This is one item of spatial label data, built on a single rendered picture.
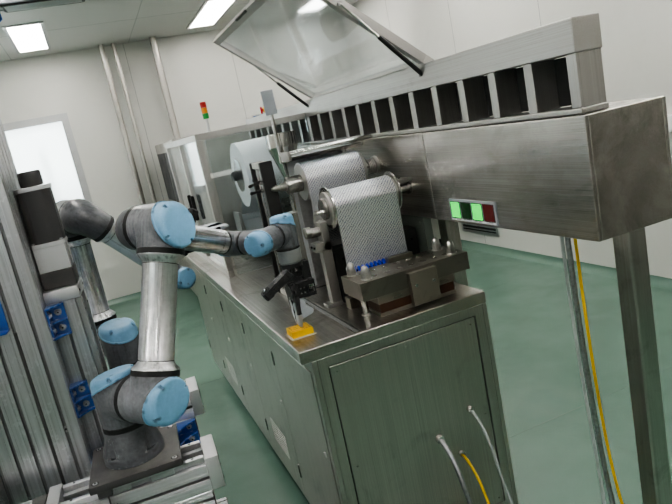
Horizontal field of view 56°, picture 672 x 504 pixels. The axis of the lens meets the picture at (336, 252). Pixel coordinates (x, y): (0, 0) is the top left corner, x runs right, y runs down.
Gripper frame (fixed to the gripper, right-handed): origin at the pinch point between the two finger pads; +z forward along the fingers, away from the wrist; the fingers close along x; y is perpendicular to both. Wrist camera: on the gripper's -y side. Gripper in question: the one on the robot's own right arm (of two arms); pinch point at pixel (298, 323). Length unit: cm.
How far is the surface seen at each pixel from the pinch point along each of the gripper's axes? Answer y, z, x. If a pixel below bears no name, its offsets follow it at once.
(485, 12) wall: 289, -120, 278
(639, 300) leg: 73, 1, -67
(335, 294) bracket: 20.3, -0.4, 17.8
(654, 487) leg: 72, 56, -66
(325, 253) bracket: 19.8, -15.8, 17.8
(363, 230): 32.3, -21.7, 9.8
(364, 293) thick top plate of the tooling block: 20.5, -6.0, -9.9
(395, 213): 45, -24, 10
